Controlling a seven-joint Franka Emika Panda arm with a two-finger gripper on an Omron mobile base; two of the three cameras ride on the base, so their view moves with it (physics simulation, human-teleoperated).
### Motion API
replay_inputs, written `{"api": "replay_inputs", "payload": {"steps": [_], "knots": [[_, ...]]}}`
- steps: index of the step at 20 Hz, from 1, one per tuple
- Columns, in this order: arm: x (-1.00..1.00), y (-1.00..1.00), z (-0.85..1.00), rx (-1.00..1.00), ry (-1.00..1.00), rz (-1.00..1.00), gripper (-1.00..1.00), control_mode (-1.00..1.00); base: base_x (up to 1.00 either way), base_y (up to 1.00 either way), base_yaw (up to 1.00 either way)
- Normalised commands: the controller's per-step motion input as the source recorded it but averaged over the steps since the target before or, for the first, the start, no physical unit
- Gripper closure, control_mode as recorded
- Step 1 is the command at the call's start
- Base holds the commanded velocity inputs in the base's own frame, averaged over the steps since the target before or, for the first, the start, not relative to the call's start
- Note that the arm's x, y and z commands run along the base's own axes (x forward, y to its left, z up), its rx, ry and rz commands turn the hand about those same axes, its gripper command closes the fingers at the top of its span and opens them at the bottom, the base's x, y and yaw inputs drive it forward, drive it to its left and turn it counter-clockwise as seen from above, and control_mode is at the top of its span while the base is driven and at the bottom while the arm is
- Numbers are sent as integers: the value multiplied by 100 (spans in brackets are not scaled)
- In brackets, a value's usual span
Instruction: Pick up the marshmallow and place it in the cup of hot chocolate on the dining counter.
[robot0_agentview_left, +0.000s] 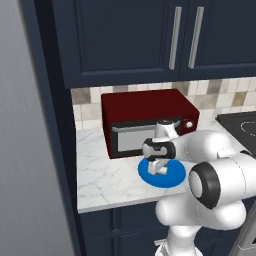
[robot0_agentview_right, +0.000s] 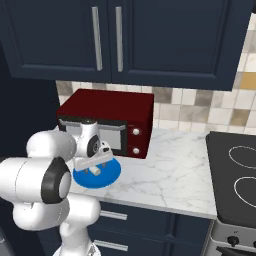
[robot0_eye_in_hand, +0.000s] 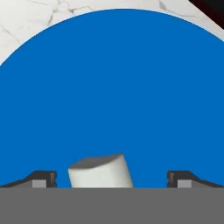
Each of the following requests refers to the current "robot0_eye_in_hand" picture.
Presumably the white marshmallow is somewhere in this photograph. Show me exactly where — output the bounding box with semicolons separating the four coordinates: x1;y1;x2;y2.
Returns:
67;153;134;189

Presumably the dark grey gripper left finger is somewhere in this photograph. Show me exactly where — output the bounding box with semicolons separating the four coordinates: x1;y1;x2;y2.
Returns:
0;170;58;189

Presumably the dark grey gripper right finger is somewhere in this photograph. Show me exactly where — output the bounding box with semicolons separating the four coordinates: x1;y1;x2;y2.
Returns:
166;170;224;189

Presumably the blue round plate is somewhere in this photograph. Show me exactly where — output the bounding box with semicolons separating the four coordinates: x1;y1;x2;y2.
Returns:
0;8;224;189

